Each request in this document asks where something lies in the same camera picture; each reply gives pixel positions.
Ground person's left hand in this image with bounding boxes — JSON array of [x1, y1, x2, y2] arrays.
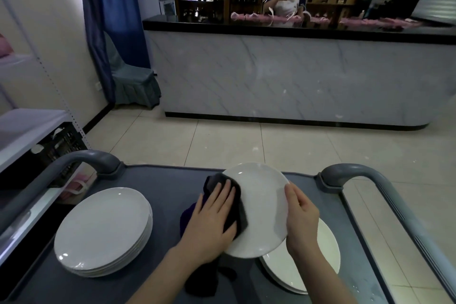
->
[[178, 179, 239, 265]]

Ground person's right hand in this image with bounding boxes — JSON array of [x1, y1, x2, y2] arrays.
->
[[284, 182, 321, 258]]

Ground stack of white plates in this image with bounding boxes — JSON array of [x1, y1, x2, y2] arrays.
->
[[259, 218, 342, 295]]

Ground white round plate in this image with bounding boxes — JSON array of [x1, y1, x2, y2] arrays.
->
[[53, 187, 154, 278], [213, 161, 291, 259]]

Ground dark blue cleaning cloth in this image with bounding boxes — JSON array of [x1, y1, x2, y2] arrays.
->
[[179, 173, 249, 297]]

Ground person's right forearm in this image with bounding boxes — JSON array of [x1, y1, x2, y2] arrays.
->
[[288, 247, 357, 304]]

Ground grey service cart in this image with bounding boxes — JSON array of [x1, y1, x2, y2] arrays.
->
[[0, 150, 456, 304]]

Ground marble bar counter black top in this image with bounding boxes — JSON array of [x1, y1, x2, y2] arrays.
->
[[142, 15, 456, 132]]

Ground chair with grey-green cover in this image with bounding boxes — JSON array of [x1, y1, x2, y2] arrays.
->
[[103, 31, 162, 109]]

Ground black plastic crate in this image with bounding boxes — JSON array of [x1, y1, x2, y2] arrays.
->
[[30, 123, 88, 187]]

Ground white metal shelf rack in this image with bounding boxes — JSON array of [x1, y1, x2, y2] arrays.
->
[[0, 0, 90, 262]]

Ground row of pink bags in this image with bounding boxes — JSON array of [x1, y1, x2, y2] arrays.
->
[[230, 11, 425, 32]]

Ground blue curtain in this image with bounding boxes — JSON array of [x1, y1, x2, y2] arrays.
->
[[77, 0, 152, 103]]

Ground pink bag white handles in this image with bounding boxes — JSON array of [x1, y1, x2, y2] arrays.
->
[[60, 171, 90, 196]]

